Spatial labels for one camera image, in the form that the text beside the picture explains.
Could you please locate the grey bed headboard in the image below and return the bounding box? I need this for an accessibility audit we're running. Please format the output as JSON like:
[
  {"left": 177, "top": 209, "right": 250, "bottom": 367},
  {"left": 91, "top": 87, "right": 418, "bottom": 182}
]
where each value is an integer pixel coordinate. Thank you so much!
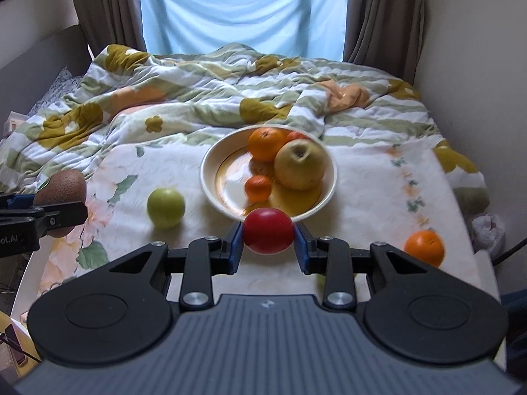
[{"left": 0, "top": 25, "right": 92, "bottom": 122}]

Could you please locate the floral striped quilt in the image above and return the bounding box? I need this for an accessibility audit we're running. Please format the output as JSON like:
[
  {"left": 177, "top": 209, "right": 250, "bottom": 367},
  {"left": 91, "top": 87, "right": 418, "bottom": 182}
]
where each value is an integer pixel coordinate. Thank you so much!
[{"left": 1, "top": 43, "right": 489, "bottom": 215}]

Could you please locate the white plastic bag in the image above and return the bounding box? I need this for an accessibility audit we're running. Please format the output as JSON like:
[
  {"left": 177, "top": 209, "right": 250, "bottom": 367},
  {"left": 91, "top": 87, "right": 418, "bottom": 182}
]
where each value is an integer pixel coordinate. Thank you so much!
[{"left": 472, "top": 213, "right": 505, "bottom": 257}]

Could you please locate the small mandarin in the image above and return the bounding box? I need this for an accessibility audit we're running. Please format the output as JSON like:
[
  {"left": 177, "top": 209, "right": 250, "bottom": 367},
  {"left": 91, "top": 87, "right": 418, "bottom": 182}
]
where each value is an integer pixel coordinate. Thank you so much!
[{"left": 244, "top": 175, "right": 272, "bottom": 203}]

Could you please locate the left brown curtain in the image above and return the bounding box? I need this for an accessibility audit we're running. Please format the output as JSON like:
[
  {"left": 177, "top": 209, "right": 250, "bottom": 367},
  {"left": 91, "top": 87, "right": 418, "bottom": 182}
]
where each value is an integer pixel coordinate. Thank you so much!
[{"left": 72, "top": 0, "right": 146, "bottom": 54}]

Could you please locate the large orange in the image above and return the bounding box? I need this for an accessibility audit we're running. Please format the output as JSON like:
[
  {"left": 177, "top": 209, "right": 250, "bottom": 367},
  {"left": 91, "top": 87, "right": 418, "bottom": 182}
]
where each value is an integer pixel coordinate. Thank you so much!
[{"left": 246, "top": 127, "right": 287, "bottom": 163}]

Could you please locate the cream oval bowl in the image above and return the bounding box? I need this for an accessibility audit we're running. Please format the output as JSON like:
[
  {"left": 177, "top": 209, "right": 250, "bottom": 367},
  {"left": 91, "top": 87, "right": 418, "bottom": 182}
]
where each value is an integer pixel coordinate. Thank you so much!
[{"left": 200, "top": 126, "right": 338, "bottom": 223}]

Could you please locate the right brown curtain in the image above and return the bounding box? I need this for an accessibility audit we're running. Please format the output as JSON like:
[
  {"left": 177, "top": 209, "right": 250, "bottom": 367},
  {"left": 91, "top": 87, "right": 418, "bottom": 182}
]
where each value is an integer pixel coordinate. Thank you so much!
[{"left": 343, "top": 0, "right": 425, "bottom": 83}]

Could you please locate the yellow pear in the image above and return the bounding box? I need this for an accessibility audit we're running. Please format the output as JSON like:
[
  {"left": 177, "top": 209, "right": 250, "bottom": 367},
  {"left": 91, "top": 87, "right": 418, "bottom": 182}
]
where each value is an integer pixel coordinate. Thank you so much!
[{"left": 273, "top": 139, "right": 326, "bottom": 191}]

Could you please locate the red cherry tomato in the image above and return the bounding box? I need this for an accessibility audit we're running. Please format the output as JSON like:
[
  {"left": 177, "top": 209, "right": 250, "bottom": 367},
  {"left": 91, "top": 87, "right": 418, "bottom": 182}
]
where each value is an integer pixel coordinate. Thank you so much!
[{"left": 243, "top": 208, "right": 295, "bottom": 255}]

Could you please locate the large green apple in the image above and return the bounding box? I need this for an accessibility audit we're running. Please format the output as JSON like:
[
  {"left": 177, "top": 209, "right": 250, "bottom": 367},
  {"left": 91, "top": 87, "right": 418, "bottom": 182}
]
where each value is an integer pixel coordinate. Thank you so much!
[{"left": 147, "top": 188, "right": 186, "bottom": 229}]

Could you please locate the white box by bed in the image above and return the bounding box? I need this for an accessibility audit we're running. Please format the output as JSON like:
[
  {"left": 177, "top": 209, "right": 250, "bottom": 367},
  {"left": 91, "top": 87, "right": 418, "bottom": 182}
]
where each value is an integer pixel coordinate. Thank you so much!
[{"left": 3, "top": 112, "right": 29, "bottom": 137}]

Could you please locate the brown kiwi with sticker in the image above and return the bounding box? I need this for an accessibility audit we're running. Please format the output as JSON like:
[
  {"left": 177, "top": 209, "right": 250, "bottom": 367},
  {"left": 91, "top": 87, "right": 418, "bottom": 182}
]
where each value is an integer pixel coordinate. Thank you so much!
[{"left": 32, "top": 168, "right": 88, "bottom": 238}]

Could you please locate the brown curtain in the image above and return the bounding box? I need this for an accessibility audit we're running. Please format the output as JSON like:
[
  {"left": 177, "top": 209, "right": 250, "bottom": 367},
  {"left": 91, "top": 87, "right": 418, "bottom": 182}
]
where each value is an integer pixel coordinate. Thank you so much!
[
  {"left": 343, "top": 0, "right": 425, "bottom": 83},
  {"left": 72, "top": 0, "right": 146, "bottom": 54}
]

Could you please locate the light blue window cloth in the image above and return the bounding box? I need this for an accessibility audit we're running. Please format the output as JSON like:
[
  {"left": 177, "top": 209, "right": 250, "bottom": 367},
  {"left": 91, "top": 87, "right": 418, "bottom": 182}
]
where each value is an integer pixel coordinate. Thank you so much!
[{"left": 140, "top": 0, "right": 347, "bottom": 61}]

